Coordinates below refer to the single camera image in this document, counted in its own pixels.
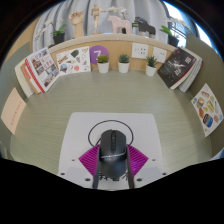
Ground round purple number sign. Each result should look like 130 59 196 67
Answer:
89 45 110 66

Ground white printed mouse pad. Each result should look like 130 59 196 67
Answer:
58 112 164 183

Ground small plant in white pot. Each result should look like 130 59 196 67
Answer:
117 53 131 74
96 54 110 74
145 55 158 77

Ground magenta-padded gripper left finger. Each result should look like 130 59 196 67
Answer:
57 143 101 190

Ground pink wooden horse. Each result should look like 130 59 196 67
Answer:
107 15 133 35

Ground white orchid behind horses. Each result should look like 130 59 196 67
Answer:
108 5 140 36

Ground thick white book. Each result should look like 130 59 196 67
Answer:
14 59 34 98

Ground white book with photo cover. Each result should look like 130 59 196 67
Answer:
25 47 61 93

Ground white books behind black book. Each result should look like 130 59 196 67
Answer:
178 49 204 93

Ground beige book with red text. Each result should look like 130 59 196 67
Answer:
0 87 27 135

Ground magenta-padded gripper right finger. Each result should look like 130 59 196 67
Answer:
126 143 168 190

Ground white orchid in black pot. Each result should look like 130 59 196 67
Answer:
33 18 68 46
159 18 188 48

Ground wooden hand model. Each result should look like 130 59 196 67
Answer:
68 10 86 39

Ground colourful food picture card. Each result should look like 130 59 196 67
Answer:
190 83 224 138

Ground black book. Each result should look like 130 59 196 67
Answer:
157 47 198 90

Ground white wall socket plate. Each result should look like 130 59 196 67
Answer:
151 46 168 64
131 42 150 60

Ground window with dark frame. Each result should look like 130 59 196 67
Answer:
163 1 214 48

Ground white card with stickers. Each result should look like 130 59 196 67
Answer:
55 45 92 76

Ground black computer mouse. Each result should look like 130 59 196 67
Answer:
98 129 128 179

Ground green desk partition panel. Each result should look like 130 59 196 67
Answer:
184 33 224 158
0 41 34 148

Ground wooden artist mannequin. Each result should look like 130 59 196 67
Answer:
90 3 107 35

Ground black wooden horse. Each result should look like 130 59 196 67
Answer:
134 16 157 37

